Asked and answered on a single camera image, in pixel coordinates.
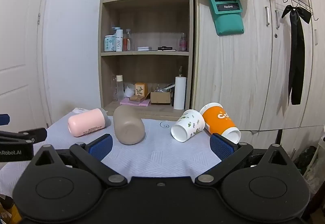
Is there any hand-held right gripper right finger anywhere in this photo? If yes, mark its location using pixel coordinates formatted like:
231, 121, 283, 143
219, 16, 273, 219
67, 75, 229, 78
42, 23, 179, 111
194, 133, 295, 186

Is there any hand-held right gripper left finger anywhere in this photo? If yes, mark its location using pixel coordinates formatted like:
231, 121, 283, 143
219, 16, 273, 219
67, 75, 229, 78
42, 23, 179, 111
30, 134, 127, 187

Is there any pink cup with grey lid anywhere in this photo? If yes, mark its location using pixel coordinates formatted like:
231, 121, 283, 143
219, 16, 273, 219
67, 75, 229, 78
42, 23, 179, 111
67, 108, 112, 137

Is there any orange paper cup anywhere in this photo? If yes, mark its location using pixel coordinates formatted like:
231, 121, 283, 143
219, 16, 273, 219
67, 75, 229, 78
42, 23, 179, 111
199, 102, 242, 145

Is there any taupe cup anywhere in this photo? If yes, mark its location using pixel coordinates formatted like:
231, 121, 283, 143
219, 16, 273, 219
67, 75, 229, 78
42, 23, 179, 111
113, 106, 145, 145

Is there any white leaf-print paper cup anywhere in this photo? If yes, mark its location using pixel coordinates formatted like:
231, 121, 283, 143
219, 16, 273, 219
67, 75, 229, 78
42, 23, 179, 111
171, 109, 206, 142

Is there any white textured tablecloth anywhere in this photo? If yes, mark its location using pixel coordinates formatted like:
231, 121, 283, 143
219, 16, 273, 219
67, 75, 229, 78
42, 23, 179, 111
0, 112, 244, 198

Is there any clear bottle with cream cap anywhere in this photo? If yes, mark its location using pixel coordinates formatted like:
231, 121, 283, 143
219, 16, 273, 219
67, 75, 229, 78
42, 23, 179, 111
115, 75, 124, 101

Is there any pink flat box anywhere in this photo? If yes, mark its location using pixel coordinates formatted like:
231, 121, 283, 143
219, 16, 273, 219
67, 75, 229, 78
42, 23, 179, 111
119, 97, 151, 107

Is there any white bowl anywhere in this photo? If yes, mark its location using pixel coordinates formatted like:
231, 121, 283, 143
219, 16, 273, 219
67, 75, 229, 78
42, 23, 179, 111
124, 84, 136, 98

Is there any white paper towel roll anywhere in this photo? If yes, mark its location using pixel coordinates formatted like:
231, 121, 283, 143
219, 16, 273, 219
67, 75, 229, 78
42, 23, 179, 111
173, 76, 187, 110

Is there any yellow flower-print box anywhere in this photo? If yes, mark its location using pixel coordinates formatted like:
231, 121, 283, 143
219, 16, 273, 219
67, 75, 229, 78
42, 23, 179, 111
134, 82, 148, 99

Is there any light wooden wardrobe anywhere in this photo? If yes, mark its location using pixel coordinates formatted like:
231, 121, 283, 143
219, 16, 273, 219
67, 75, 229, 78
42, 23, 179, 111
192, 0, 325, 133

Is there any cardboard box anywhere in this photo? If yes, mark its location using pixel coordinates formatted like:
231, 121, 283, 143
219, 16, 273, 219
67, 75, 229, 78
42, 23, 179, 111
150, 91, 171, 105

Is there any white door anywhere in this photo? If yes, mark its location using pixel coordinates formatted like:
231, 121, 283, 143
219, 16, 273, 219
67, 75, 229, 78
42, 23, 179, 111
0, 0, 53, 128

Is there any clear plastic wrapping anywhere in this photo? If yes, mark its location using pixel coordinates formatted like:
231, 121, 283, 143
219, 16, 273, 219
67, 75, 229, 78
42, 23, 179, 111
152, 83, 176, 93

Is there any dark cloth bundle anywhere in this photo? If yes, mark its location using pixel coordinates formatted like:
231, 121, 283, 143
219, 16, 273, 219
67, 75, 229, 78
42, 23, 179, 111
294, 146, 318, 174

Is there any teal jar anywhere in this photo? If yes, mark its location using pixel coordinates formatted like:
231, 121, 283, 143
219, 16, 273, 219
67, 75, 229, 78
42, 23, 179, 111
104, 35, 116, 52

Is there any white pump bottle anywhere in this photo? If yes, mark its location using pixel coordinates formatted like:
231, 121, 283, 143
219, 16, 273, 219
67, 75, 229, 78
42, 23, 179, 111
111, 26, 124, 52

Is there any amber liquid bottle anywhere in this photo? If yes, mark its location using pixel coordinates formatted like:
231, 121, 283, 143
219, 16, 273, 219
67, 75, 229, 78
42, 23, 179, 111
123, 28, 133, 52

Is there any pink liquid bottle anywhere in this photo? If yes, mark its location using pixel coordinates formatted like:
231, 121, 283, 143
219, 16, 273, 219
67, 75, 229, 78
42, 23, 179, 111
178, 33, 188, 52

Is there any black ribbon bow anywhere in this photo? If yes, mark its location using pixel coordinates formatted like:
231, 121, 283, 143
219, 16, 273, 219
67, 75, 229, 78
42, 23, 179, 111
281, 5, 312, 106

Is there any teal fabric pouch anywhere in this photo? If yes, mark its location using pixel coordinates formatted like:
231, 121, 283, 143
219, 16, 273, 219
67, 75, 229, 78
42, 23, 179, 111
209, 0, 245, 36

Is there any wooden shelf unit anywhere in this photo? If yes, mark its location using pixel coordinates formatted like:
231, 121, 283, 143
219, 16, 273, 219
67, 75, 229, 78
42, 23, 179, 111
98, 0, 195, 121

